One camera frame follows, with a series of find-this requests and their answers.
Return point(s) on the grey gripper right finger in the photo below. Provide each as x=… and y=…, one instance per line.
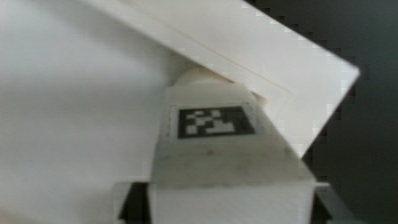
x=330, y=212

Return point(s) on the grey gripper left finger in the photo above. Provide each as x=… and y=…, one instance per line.
x=131, y=212

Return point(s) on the white table leg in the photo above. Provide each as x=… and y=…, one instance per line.
x=229, y=178

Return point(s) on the white square tabletop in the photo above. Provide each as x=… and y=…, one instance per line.
x=92, y=55

